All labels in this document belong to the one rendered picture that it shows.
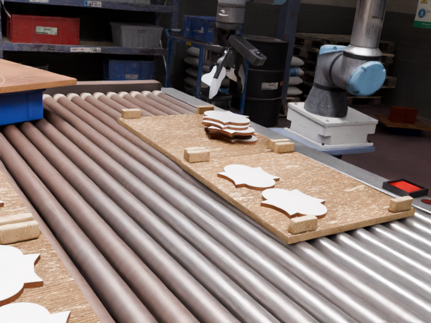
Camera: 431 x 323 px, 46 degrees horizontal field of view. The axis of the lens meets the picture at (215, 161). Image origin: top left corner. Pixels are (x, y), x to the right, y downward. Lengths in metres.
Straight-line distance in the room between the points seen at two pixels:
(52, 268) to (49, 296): 0.07
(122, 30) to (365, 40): 4.18
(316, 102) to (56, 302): 1.25
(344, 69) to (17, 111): 0.98
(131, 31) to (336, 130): 4.12
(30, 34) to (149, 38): 1.24
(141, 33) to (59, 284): 5.02
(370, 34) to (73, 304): 1.20
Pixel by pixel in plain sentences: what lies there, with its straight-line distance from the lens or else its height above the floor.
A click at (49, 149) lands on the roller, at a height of 0.92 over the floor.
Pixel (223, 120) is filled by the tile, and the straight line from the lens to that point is 1.41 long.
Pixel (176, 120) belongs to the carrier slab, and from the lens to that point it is 1.58.
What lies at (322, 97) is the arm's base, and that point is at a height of 1.02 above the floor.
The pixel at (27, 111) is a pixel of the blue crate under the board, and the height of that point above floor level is 0.95.
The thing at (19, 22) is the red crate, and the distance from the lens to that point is 5.36.
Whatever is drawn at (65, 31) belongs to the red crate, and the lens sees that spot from 5.43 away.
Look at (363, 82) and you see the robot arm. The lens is 1.61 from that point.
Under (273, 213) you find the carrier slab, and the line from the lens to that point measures 0.99.
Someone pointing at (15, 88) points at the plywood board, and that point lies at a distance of 1.47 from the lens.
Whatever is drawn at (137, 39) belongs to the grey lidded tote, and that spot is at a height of 0.73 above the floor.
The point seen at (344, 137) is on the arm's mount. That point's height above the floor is 0.91.
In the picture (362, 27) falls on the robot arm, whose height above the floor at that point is 1.27.
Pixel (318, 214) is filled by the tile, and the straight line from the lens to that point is 1.00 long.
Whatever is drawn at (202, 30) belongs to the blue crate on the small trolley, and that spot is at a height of 0.96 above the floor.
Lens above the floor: 1.34
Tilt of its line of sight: 19 degrees down
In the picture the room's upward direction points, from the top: 6 degrees clockwise
